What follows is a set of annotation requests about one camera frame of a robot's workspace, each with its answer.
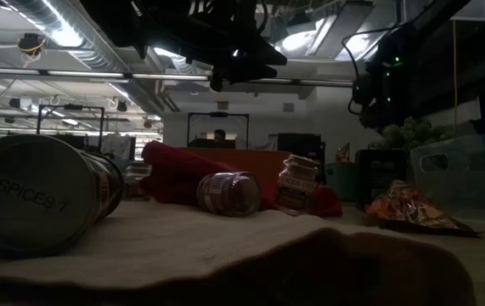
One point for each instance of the person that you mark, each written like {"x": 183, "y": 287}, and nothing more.
{"x": 219, "y": 136}

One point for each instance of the black yellow ceiling device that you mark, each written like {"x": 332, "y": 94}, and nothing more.
{"x": 31, "y": 43}

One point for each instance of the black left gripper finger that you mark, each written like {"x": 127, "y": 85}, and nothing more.
{"x": 242, "y": 74}
{"x": 265, "y": 55}

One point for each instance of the large spices tin can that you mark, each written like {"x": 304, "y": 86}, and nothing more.
{"x": 34, "y": 195}

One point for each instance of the black station frame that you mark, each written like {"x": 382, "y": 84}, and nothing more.
{"x": 70, "y": 107}
{"x": 218, "y": 114}

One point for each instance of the teal plastic bin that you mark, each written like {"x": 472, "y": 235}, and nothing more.
{"x": 342, "y": 180}

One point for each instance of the black cabinet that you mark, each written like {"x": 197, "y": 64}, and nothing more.
{"x": 299, "y": 149}

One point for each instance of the orange spice packet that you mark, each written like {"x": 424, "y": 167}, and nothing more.
{"x": 412, "y": 208}
{"x": 343, "y": 153}

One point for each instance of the silver ventilation duct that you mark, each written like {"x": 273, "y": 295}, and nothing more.
{"x": 93, "y": 47}

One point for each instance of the clear plastic bin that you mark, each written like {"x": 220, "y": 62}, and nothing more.
{"x": 467, "y": 178}

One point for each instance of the artificial green potted plant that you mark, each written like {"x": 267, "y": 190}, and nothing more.
{"x": 416, "y": 132}

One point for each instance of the red cloth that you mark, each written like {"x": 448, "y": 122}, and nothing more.
{"x": 174, "y": 174}

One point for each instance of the silver overhead rail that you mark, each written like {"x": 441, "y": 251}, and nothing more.
{"x": 85, "y": 74}

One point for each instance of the beige cloth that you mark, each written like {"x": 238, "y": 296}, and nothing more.
{"x": 182, "y": 246}

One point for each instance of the small glass spice jar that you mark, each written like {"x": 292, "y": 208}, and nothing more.
{"x": 229, "y": 194}

